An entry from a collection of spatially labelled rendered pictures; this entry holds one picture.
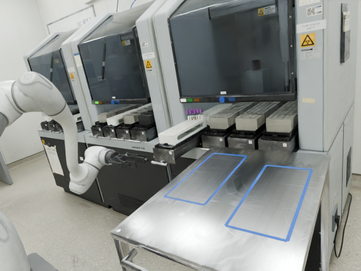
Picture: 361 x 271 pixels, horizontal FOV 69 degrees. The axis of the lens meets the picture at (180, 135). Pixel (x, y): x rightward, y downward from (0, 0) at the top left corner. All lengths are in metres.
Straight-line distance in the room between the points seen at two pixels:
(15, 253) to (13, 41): 4.11
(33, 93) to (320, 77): 1.09
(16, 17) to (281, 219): 4.56
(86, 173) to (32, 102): 0.51
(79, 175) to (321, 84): 1.20
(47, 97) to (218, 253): 0.85
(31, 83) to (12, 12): 3.73
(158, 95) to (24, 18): 3.53
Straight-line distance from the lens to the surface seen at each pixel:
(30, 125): 4.67
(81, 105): 2.28
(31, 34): 4.83
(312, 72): 1.17
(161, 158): 1.28
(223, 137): 1.28
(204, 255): 0.60
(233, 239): 0.63
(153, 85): 1.59
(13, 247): 0.78
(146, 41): 1.58
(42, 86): 1.13
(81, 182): 1.50
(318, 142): 1.24
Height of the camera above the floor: 1.23
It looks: 17 degrees down
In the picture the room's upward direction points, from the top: 10 degrees counter-clockwise
